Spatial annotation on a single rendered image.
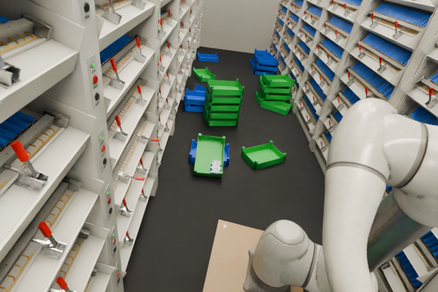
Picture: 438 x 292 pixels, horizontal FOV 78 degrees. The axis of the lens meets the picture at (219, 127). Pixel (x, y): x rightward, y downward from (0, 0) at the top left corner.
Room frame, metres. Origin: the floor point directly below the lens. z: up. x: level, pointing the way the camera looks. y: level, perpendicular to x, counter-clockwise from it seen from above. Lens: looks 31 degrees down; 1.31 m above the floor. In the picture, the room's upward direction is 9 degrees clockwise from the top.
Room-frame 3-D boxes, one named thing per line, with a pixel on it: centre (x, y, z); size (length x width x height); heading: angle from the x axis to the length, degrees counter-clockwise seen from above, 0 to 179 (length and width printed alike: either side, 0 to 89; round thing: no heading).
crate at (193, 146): (1.70, 0.04, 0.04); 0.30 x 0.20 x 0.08; 94
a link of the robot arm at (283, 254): (0.62, -0.29, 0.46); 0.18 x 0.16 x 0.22; 72
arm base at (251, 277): (0.64, -0.28, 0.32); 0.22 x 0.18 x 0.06; 171
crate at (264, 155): (1.78, -0.38, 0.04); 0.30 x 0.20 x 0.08; 123
